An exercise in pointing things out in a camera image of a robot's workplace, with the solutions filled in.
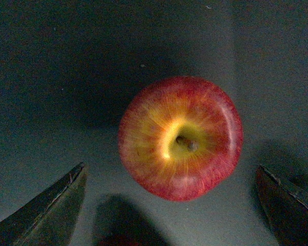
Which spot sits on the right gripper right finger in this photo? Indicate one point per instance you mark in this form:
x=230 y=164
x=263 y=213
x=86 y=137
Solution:
x=286 y=206

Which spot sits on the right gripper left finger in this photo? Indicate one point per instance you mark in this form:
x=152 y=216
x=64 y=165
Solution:
x=51 y=216

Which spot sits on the red yellow apple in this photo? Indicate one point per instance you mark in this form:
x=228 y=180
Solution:
x=180 y=137

